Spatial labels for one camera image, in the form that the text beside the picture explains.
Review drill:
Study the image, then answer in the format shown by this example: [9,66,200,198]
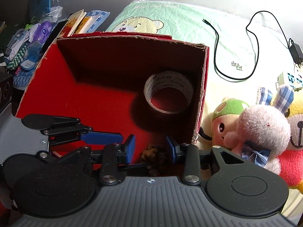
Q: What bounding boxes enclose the brown wooden gourd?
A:
[141,144,173,169]

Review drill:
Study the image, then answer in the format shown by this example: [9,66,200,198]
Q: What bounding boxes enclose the red cardboard box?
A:
[16,32,209,162]

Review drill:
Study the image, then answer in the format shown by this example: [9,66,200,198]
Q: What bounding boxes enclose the green cap plush doll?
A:
[197,98,249,150]

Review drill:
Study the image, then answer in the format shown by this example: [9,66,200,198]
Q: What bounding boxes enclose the black speaker box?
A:
[0,72,13,112]

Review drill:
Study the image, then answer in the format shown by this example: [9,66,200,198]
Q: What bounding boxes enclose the blue checkered towel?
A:
[13,10,111,90]

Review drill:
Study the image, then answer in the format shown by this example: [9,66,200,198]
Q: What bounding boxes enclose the green white striped cloth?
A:
[4,29,30,71]

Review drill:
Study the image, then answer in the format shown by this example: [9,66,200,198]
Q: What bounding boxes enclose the pink plush bunny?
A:
[223,85,294,175]

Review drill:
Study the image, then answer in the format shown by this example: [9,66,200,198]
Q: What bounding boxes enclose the packing tape roll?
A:
[143,71,193,115]

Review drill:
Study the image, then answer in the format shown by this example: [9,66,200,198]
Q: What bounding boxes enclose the blue slipper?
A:
[20,40,42,72]

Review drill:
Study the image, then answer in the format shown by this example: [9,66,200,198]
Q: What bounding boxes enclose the yellow bear plush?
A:
[278,92,303,192]

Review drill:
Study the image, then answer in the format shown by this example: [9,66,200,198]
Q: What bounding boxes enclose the blue plastic bag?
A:
[28,0,63,23]

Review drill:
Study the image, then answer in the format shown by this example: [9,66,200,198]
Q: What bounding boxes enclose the green bear pillow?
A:
[107,0,256,79]

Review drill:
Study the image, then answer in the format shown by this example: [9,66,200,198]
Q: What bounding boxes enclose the black power adapter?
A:
[289,38,303,67]

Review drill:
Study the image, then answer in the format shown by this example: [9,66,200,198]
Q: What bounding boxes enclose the black charger cable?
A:
[202,10,290,83]

